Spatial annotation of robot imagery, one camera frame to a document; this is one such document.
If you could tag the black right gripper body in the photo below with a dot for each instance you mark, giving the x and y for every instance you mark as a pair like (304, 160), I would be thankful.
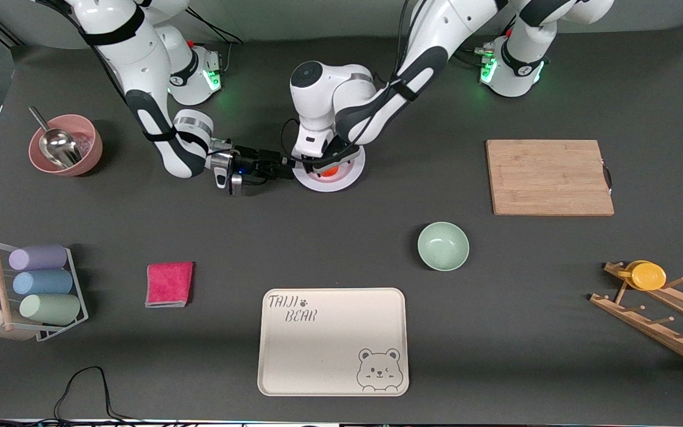
(254, 160)

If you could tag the orange mandarin fruit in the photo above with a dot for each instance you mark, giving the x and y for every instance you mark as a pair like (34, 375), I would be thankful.
(330, 172)

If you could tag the white round plate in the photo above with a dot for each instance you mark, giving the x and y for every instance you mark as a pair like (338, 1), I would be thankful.
(329, 185)

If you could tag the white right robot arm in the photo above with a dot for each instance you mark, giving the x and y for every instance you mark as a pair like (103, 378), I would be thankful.
(134, 53)

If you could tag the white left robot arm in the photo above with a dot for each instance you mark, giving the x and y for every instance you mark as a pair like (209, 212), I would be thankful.
(365, 107)

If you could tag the mint green bowl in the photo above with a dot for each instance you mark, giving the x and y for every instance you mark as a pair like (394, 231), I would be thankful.
(443, 247)

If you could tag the pink folded cloth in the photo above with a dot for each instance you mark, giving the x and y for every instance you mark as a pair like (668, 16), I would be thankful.
(169, 284)

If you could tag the pink bowl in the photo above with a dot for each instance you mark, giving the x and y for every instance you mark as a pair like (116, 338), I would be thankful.
(89, 151)

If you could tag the beige bear print tray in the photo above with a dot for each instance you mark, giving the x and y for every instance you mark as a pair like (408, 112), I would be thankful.
(329, 350)

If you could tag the metal scoop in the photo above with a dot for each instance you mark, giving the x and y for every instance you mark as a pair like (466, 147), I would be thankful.
(60, 147)

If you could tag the bamboo cutting board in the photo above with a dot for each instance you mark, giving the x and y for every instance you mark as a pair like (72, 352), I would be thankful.
(549, 178)

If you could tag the purple cup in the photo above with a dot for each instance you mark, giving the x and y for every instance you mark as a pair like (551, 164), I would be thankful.
(38, 258)

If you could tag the blue cup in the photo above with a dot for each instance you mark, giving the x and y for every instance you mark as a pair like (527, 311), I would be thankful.
(42, 282)

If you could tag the pale green cup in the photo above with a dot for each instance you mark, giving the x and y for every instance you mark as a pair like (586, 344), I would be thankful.
(50, 309)

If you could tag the yellow mug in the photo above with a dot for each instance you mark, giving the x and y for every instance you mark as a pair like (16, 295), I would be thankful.
(648, 276)

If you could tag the wooden peg drying rack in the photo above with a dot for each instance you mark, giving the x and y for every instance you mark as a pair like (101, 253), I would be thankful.
(644, 328)

